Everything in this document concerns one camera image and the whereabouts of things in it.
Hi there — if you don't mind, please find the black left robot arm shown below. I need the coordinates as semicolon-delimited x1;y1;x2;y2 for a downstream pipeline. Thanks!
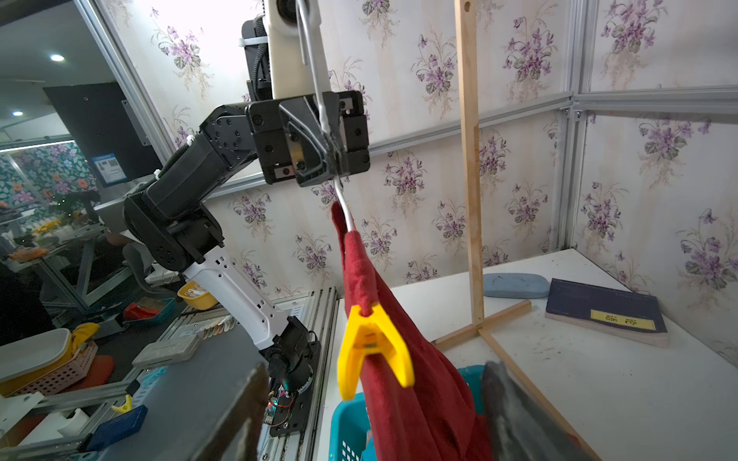
123;1;370;437

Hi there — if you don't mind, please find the wooden clothes rack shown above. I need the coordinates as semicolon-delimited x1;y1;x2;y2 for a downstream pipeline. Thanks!
436;1;600;460

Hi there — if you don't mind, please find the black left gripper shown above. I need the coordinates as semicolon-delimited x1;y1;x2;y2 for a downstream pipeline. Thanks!
246;90;371;186

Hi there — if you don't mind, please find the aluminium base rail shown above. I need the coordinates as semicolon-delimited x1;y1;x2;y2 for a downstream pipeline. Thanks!
257;287;339;460

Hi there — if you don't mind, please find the yellow clothespin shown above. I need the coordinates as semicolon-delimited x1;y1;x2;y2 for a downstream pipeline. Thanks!
337;303;415;401

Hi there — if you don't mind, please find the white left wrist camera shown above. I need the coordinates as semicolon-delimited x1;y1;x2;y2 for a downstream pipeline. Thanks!
263;0;331;99

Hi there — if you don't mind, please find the white hanger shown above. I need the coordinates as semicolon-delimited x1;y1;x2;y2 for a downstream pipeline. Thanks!
296;0;356;232

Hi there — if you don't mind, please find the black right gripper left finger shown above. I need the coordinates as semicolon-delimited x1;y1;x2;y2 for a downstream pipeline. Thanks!
189;363;269;460

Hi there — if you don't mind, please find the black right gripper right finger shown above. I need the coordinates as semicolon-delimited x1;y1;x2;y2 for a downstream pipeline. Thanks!
480;361;592;460

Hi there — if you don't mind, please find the teal plastic laundry basket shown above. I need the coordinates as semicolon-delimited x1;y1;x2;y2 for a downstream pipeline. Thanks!
326;365;484;461

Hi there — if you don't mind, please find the dark blue book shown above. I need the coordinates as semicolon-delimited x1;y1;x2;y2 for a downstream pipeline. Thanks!
545;279;669;348

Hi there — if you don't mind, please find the dark red t-shirt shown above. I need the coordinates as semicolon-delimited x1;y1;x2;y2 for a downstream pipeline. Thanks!
332;203;493;460

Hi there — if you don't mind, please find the grey blue sponge pad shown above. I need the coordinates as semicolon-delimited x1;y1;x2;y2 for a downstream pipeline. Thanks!
484;273;550;300

